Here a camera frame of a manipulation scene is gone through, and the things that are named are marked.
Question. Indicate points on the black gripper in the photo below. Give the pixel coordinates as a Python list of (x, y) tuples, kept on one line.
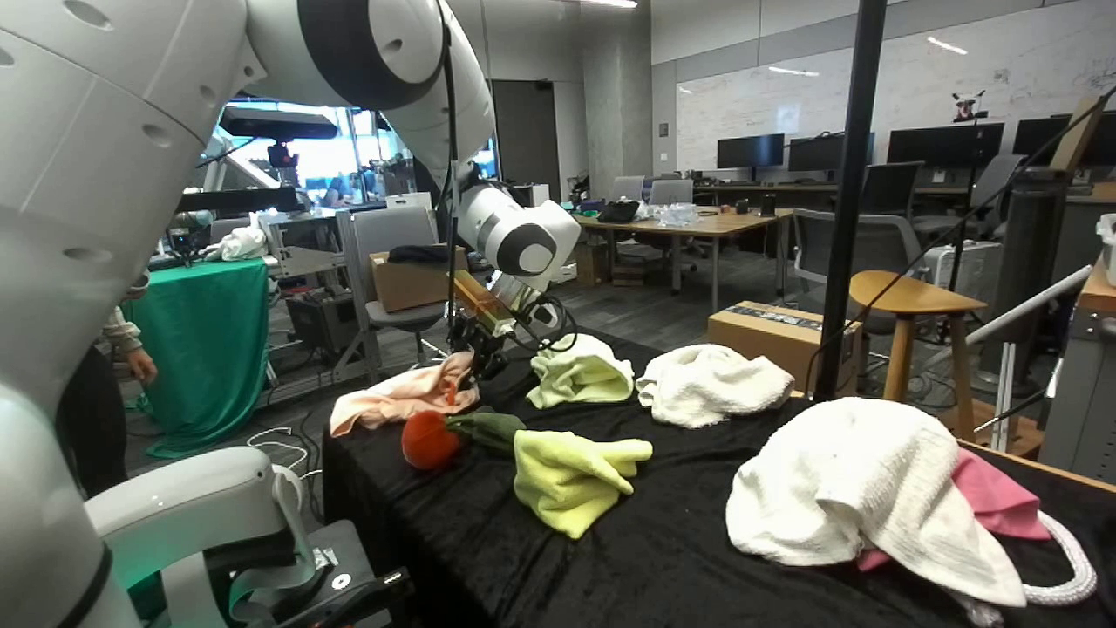
[(509, 332)]

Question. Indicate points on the peach cloth orange print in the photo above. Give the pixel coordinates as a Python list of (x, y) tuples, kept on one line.
[(394, 403)]

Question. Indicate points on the orange plush vegetable green leaves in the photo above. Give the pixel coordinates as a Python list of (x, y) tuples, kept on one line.
[(430, 441)]

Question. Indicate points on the white terry towel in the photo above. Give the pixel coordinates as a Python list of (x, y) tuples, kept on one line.
[(850, 490)]

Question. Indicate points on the pink cloth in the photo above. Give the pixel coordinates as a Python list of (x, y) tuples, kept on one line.
[(998, 502)]

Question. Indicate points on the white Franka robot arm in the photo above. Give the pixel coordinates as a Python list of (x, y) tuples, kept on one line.
[(91, 142)]

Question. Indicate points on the small brown cardboard box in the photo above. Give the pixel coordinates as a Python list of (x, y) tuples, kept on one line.
[(407, 283)]

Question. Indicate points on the pale green white towel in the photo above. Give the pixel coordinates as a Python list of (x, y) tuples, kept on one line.
[(579, 374)]

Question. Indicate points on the bright yellow microfibre cloth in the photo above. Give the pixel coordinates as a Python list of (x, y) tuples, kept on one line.
[(571, 475)]

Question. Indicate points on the grey office chair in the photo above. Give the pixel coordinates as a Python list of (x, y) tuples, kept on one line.
[(394, 227)]

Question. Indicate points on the black bag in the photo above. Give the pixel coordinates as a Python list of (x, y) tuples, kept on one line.
[(618, 212)]

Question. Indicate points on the off-white crumpled towel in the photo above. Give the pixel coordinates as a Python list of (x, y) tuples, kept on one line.
[(709, 385)]

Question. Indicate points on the black mounting plate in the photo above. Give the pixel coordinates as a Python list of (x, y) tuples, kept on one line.
[(337, 582)]

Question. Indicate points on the long wooden desk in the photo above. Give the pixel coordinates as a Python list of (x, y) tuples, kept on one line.
[(699, 224)]

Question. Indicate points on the green fabric drape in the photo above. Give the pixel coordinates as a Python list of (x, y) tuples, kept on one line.
[(203, 352)]

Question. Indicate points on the black tablecloth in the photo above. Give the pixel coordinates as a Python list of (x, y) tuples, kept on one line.
[(699, 512)]

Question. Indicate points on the long cardboard box black print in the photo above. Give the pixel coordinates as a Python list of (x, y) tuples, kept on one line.
[(770, 335)]

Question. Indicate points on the black computer monitor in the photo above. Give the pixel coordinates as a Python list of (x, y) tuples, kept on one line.
[(750, 152), (1041, 138), (816, 155), (948, 146)]

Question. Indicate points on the black vertical pole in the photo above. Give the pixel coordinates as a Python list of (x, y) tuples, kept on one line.
[(857, 175)]

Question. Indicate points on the round wooden stool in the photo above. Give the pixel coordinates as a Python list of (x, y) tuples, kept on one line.
[(913, 299)]

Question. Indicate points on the dark office chair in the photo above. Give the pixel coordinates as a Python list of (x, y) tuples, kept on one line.
[(895, 187)]

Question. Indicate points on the black drone figure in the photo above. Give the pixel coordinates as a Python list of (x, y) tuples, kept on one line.
[(969, 106)]

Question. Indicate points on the silver metal bar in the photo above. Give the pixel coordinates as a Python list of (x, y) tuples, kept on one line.
[(1031, 310)]

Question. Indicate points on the grey workbench wooden top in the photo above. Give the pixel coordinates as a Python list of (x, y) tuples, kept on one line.
[(1085, 397)]

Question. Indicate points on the wrist camera with tan mount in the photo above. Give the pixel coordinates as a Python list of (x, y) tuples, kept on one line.
[(480, 299)]

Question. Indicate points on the black camera bar on stand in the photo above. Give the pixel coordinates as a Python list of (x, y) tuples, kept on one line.
[(279, 124)]

